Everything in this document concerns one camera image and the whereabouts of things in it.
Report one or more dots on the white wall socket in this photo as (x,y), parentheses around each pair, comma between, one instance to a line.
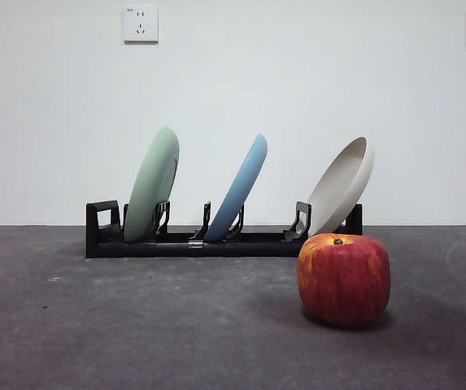
(141,24)

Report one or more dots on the red apple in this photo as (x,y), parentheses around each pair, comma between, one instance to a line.
(342,280)

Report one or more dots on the blue plate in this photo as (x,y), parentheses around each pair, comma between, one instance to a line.
(238,191)

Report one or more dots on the green plate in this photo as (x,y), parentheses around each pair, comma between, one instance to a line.
(151,183)

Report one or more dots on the beige plate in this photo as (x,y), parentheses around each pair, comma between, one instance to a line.
(338,195)

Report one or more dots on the black plate rack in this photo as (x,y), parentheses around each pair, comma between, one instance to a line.
(257,248)

